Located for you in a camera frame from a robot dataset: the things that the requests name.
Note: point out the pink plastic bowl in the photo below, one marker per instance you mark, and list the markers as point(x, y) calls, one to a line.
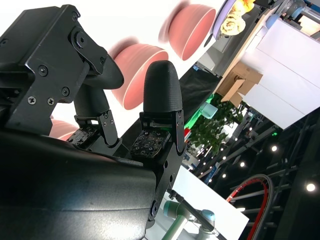
point(130, 57)
point(190, 25)
point(62, 128)

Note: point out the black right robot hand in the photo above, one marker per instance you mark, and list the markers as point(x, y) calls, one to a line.
point(62, 187)

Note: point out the white cabinet panel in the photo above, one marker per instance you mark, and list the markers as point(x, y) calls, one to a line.
point(287, 75)

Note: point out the yellow food pieces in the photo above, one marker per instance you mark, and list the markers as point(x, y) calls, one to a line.
point(232, 23)

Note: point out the brown cardboard box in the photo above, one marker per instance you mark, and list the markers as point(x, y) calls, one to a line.
point(237, 82)

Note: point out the green leafy plant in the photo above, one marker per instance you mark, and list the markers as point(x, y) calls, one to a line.
point(215, 130)

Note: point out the teal container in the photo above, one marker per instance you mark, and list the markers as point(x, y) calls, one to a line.
point(208, 110)

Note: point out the red hoop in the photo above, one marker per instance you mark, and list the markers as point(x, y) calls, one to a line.
point(250, 182)

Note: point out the green grey robot arm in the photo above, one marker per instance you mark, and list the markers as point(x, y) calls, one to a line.
point(175, 225)

